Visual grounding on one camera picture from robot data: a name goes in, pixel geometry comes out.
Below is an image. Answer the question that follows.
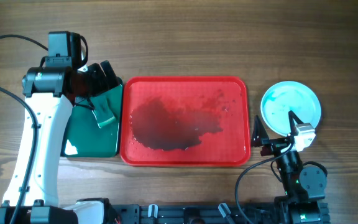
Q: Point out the red plastic tray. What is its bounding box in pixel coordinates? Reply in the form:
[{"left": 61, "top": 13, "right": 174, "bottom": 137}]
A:
[{"left": 120, "top": 76, "right": 251, "bottom": 166}]

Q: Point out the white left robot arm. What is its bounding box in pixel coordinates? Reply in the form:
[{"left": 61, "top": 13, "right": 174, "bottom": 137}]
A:
[{"left": 0, "top": 61, "right": 123, "bottom": 223}]

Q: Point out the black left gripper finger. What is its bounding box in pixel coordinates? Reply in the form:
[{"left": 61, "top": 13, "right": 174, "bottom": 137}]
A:
[
  {"left": 88, "top": 63, "right": 110, "bottom": 95},
  {"left": 100, "top": 60, "right": 120, "bottom": 88}
]

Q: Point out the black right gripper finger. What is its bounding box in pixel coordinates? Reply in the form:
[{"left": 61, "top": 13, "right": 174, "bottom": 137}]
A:
[
  {"left": 250, "top": 115, "right": 269, "bottom": 146},
  {"left": 288, "top": 110, "right": 303, "bottom": 135}
]

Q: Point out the dark green water tray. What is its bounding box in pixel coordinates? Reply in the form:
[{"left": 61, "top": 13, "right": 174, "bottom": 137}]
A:
[{"left": 61, "top": 78, "right": 124, "bottom": 157}]

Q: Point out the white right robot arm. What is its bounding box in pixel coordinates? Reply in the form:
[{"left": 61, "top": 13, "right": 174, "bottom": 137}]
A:
[{"left": 250, "top": 111, "right": 329, "bottom": 223}]

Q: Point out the white plate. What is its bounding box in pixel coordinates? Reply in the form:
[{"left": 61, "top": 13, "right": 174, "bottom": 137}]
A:
[{"left": 260, "top": 81, "right": 321, "bottom": 136}]

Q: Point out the green yellow scrub sponge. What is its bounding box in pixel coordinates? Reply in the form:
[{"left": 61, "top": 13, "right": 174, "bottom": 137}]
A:
[{"left": 91, "top": 95, "right": 116, "bottom": 128}]

